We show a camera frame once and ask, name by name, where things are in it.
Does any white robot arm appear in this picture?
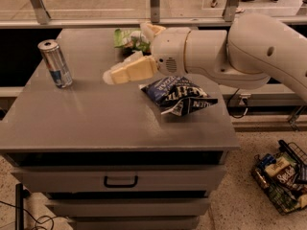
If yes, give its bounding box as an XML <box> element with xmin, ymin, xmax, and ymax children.
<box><xmin>103</xmin><ymin>13</ymin><xmax>307</xmax><ymax>101</ymax></box>

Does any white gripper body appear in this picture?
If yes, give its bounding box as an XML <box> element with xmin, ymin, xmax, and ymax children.
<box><xmin>151</xmin><ymin>27</ymin><xmax>191</xmax><ymax>76</ymax></box>

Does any dark blue chip bag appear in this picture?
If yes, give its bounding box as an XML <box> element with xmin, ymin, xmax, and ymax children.
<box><xmin>140</xmin><ymin>76</ymin><xmax>218</xmax><ymax>117</ymax></box>

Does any black floor cable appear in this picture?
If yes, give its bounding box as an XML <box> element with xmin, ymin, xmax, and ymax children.
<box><xmin>0</xmin><ymin>199</ymin><xmax>65</xmax><ymax>230</ymax></box>

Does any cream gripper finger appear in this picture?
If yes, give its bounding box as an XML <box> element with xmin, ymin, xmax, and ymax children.
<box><xmin>140</xmin><ymin>22</ymin><xmax>165</xmax><ymax>42</ymax></box>
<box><xmin>103</xmin><ymin>52</ymin><xmax>157</xmax><ymax>84</ymax></box>

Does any middle metal railing post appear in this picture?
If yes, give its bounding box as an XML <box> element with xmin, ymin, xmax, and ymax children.
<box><xmin>150</xmin><ymin>0</ymin><xmax>160</xmax><ymax>23</ymax></box>

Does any right metal railing post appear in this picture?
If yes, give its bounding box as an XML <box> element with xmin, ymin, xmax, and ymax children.
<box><xmin>223</xmin><ymin>0</ymin><xmax>239</xmax><ymax>22</ymax></box>

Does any metal railing post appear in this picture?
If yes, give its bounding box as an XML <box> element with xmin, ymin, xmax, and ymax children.
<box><xmin>223</xmin><ymin>0</ymin><xmax>239</xmax><ymax>22</ymax></box>
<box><xmin>30</xmin><ymin>0</ymin><xmax>51</xmax><ymax>25</ymax></box>
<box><xmin>150</xmin><ymin>0</ymin><xmax>160</xmax><ymax>23</ymax></box>

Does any black pole stand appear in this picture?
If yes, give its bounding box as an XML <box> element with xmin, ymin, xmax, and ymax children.
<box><xmin>15</xmin><ymin>183</ymin><xmax>24</xmax><ymax>230</ymax></box>

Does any left metal railing post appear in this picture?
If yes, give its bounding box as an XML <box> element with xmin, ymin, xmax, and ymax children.
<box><xmin>30</xmin><ymin>0</ymin><xmax>51</xmax><ymax>25</ymax></box>

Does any black cable by wall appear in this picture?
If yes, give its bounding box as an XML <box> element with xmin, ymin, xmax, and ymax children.
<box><xmin>225</xmin><ymin>88</ymin><xmax>249</xmax><ymax>120</ymax></box>

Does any black drawer handle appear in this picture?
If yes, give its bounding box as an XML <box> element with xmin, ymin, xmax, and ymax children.
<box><xmin>103</xmin><ymin>175</ymin><xmax>138</xmax><ymax>189</ymax></box>

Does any grey drawer cabinet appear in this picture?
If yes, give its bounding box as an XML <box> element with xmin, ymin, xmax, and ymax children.
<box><xmin>0</xmin><ymin>29</ymin><xmax>238</xmax><ymax>230</ymax></box>

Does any black wire snack basket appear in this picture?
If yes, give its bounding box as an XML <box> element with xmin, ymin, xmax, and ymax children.
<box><xmin>250</xmin><ymin>140</ymin><xmax>307</xmax><ymax>215</ymax></box>

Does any silver blue Red Bull can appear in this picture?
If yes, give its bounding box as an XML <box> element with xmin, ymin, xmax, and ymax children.
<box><xmin>37</xmin><ymin>39</ymin><xmax>73</xmax><ymax>88</ymax></box>

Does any green chip bag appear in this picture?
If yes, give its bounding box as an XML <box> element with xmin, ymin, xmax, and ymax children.
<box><xmin>113</xmin><ymin>29</ymin><xmax>151</xmax><ymax>53</ymax></box>

